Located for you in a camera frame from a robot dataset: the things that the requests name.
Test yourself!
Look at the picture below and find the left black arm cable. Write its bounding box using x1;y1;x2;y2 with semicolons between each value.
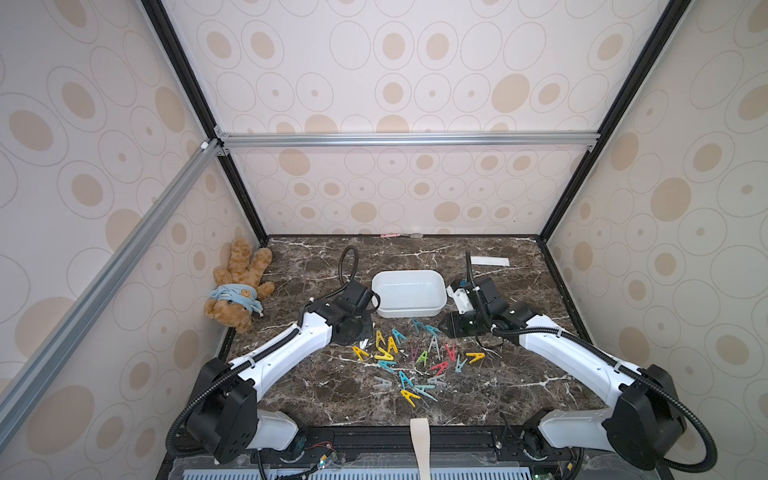
165;245;361;457

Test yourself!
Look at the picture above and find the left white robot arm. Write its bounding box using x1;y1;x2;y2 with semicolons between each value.
174;280;381;463

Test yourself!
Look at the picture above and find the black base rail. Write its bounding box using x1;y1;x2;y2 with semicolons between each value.
167;424;658;466

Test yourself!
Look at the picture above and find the brown teddy bear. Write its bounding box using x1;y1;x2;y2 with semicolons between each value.
203;237;276;333

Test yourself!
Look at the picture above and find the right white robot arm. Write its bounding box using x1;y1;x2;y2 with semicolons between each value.
439;278;685;470

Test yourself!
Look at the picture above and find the red clothespin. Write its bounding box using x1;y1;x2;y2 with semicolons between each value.
445;343;457;362
430;361;450;375

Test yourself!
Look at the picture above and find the beige strap at front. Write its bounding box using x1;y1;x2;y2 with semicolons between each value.
409;418;433;480

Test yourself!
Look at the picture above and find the teal clothespin upper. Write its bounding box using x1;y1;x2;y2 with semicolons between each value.
392;328;407;346

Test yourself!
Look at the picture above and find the silver aluminium rail left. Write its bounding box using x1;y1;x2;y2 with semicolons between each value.
1;138;223;448

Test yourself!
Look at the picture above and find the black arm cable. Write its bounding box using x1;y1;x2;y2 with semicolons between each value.
165;245;361;457
464;250;719;474

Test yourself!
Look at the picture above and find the white paper strip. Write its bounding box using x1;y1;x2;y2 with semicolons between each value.
470;256;510;267

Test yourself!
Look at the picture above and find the grey clothespin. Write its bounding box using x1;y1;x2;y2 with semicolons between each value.
373;376;393;390
428;336;442;359

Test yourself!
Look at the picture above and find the teal clothespin lower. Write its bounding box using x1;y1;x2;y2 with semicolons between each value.
398;371;414;390

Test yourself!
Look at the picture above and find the grey clothespin left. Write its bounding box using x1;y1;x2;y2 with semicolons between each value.
373;376;393;390

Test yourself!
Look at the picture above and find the grey clothespin centre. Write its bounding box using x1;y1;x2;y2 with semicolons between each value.
428;336;442;359

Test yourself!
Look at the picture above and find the yellow clothespin upper pair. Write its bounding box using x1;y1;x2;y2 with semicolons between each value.
375;331;399;355

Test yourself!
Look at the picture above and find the pale teal clothespin bottom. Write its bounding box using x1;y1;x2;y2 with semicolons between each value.
413;385;437;401

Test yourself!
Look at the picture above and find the silver aluminium rail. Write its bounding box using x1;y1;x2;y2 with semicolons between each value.
222;131;600;148
1;138;223;448

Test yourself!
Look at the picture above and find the teal clothespin top right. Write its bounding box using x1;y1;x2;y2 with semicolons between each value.
411;318;441;337

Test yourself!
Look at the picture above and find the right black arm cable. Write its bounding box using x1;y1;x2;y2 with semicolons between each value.
464;250;719;474

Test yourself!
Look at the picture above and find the silver aluminium rail back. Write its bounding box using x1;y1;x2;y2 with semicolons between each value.
222;131;600;148

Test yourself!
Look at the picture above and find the white plastic storage box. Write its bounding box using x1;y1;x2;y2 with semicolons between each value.
372;270;447;318

